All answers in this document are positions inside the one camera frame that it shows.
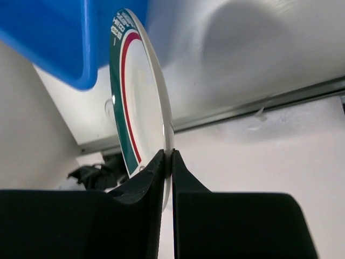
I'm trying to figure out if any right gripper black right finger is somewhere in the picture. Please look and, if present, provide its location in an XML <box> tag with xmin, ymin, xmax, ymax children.
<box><xmin>171</xmin><ymin>151</ymin><xmax>318</xmax><ymax>258</ymax></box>

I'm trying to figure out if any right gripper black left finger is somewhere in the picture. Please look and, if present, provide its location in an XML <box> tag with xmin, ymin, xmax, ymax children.
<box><xmin>1</xmin><ymin>151</ymin><xmax>165</xmax><ymax>258</ymax></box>

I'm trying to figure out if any white plate green red rim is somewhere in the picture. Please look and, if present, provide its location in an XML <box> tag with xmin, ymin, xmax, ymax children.
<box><xmin>108</xmin><ymin>8</ymin><xmax>176</xmax><ymax>214</ymax></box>

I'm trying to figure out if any blue plastic bin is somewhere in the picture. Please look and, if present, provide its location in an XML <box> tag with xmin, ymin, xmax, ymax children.
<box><xmin>1</xmin><ymin>0</ymin><xmax>149</xmax><ymax>90</ymax></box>

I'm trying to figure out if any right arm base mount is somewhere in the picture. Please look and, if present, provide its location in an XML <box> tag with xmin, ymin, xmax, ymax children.
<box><xmin>59</xmin><ymin>152</ymin><xmax>129</xmax><ymax>192</ymax></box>

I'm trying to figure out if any aluminium front rail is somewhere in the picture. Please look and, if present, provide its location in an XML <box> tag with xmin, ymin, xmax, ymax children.
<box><xmin>79</xmin><ymin>77</ymin><xmax>345</xmax><ymax>155</ymax></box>

